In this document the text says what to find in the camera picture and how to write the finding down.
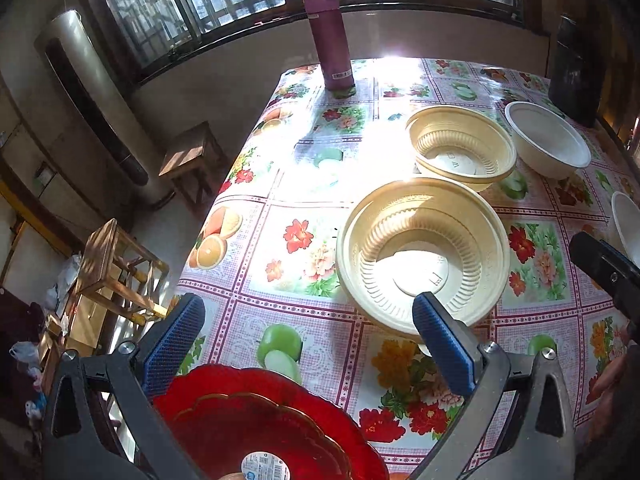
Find dark wooden stool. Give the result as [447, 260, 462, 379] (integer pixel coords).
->
[158, 121, 229, 211]

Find purple thermos bottle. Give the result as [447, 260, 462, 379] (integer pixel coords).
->
[301, 0, 356, 92]

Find large beige ribbed plastic bowl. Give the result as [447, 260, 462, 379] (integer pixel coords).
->
[336, 177, 511, 337]

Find white paper bowl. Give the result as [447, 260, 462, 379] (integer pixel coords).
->
[609, 191, 640, 261]
[504, 101, 592, 180]

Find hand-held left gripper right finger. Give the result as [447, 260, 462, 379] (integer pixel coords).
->
[412, 291, 576, 480]

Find white standing air conditioner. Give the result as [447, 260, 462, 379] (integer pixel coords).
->
[34, 10, 171, 208]

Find small beige ribbed plastic bowl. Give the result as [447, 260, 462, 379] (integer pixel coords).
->
[405, 106, 518, 193]

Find person's right hand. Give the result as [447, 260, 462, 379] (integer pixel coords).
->
[582, 355, 629, 448]

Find light wooden stool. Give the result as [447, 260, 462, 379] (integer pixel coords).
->
[67, 218, 171, 357]

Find small red gold-rimmed plate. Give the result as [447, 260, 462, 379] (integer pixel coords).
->
[172, 392, 353, 480]

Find black cylindrical container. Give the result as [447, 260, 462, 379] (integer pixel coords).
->
[547, 14, 604, 128]

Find barred window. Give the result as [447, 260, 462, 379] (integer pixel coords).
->
[70, 0, 524, 82]

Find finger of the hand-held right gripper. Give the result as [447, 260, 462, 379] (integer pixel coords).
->
[568, 231, 640, 322]

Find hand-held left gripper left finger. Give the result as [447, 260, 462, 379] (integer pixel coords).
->
[42, 292, 207, 480]

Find floral fruit print tablecloth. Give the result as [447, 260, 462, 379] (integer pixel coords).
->
[172, 57, 640, 480]

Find white plastic bag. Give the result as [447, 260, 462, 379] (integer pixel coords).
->
[45, 255, 83, 312]

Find large red glass plate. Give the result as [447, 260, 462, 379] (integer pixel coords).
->
[152, 364, 391, 480]

